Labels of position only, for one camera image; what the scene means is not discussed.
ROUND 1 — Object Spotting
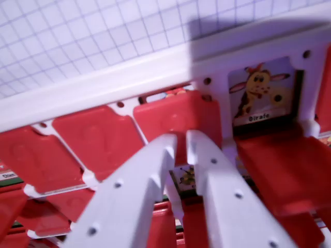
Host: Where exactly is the red flap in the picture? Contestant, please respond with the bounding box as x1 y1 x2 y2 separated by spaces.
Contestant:
234 128 331 216
51 105 146 182
132 89 223 166
0 126 86 195

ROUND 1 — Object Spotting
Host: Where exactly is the red closed flap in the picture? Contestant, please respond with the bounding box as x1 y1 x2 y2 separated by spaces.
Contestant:
51 105 146 182
0 126 86 195

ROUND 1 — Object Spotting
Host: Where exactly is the red flap below giraffe card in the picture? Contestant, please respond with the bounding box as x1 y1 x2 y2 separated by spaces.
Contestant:
234 128 331 216

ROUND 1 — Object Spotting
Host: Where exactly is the giraffe picture card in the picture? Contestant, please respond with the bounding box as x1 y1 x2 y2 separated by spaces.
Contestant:
228 56 298 128

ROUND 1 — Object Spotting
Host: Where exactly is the red and white game board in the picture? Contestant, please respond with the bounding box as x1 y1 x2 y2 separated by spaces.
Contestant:
0 0 331 248

